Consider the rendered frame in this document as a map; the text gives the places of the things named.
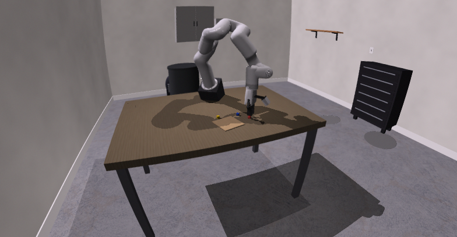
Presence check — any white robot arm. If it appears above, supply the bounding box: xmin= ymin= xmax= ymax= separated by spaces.
xmin=194 ymin=19 xmax=273 ymax=90

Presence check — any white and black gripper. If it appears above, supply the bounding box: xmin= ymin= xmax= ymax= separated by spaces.
xmin=244 ymin=88 xmax=258 ymax=116

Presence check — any beige flat mat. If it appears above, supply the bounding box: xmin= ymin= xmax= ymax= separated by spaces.
xmin=212 ymin=116 xmax=244 ymax=131

